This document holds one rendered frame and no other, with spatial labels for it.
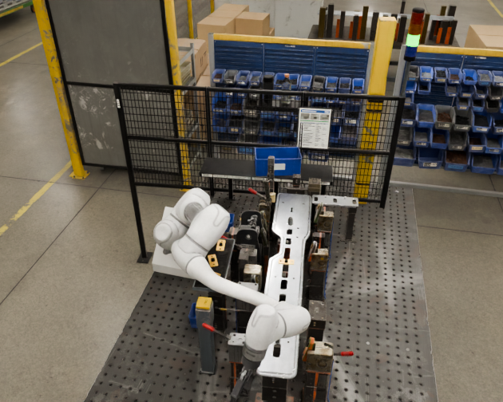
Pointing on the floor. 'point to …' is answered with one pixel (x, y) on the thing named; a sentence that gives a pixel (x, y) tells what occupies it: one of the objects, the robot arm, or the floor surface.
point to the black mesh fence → (241, 137)
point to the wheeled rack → (4, 10)
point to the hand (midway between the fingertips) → (239, 396)
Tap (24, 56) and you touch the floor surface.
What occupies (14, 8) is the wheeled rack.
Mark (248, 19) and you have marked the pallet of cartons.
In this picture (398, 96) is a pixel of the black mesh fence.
